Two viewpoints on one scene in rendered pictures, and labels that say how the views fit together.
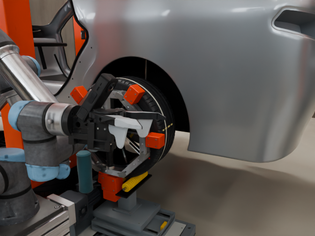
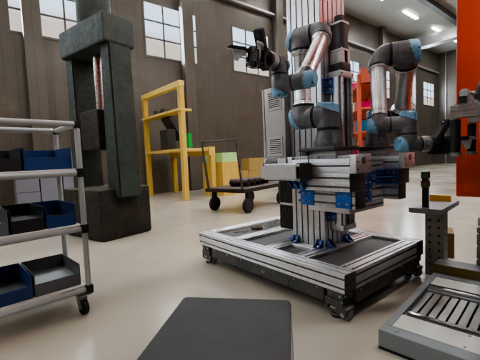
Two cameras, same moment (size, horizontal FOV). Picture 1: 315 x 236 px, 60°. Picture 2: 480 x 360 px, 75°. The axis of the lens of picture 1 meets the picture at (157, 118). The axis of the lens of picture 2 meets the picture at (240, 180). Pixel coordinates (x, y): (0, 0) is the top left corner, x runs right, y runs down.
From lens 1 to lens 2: 164 cm
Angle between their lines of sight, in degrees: 107
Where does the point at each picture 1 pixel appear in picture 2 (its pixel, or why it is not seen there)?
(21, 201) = (319, 133)
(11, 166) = (317, 109)
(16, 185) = (318, 122)
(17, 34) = (468, 21)
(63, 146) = (283, 79)
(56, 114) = not seen: hidden behind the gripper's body
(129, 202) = not seen: outside the picture
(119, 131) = (236, 52)
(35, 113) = not seen: hidden behind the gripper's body
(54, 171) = (274, 91)
